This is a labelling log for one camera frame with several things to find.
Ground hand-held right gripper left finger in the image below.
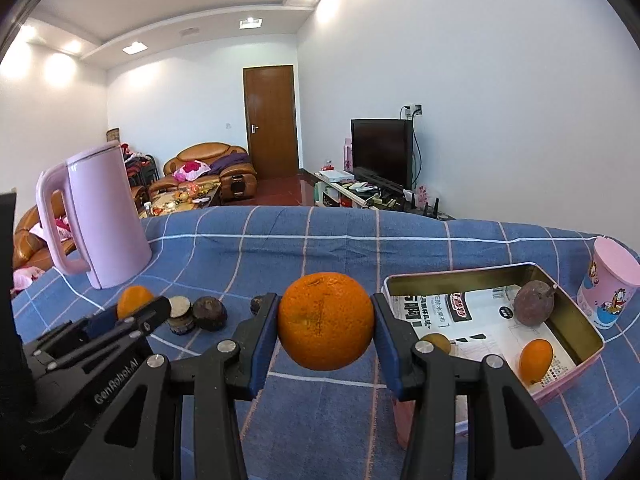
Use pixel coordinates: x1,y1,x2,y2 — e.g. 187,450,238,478
62,292,279,480

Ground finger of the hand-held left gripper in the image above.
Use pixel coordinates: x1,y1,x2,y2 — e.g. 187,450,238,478
22,310,121,359
47,296,172,368

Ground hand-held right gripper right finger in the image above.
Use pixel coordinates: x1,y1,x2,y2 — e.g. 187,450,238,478
372,292,583,480

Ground small orange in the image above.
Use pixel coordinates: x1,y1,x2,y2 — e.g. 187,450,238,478
517,338,555,383
116,286,156,320

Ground olive brown round fruit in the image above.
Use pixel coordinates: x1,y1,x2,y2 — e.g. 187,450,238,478
422,332,453,358

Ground dark brown round fruit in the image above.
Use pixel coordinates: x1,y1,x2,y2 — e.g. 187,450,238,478
192,296,228,332

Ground large orange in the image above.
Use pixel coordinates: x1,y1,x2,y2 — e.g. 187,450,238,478
277,271,376,372

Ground pink tin box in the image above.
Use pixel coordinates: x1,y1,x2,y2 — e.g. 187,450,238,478
382,261,605,448

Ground purple passion fruit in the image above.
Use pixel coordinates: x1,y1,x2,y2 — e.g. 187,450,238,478
513,281,557,328

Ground pink red pillow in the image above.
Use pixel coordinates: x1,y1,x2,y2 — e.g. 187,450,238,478
14,266,47,292

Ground printed paper sheet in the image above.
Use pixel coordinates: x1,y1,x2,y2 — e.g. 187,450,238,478
395,285,576,393

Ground pink electric kettle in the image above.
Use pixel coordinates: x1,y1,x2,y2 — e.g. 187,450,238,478
36,141,152,290

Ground cluttered coffee table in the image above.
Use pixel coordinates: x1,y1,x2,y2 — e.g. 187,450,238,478
140,181,222,218

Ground brown leather sofa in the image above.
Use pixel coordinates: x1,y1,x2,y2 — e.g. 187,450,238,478
12,187,76,271
149,142,258,206

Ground blue plaid cloth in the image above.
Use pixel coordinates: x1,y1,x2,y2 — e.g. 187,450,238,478
10,205,640,480

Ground stack of black chairs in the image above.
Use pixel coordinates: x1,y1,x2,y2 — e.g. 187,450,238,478
124,152,161,191

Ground pink floral pillow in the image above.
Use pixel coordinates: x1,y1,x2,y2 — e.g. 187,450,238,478
172,160,211,182

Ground white tv stand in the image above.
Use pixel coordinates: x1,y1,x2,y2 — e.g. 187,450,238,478
312,170,456,221

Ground purple blanket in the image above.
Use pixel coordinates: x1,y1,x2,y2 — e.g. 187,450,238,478
210,152,253,176

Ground black television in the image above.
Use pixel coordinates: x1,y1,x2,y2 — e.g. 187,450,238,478
350,118,415,191

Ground pink cartoon cup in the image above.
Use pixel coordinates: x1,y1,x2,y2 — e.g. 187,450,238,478
576,236,640,331

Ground brown wooden door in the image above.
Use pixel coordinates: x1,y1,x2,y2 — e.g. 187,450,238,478
243,65,300,179

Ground black power cables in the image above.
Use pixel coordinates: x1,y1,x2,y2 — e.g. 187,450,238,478
410,115,426,191

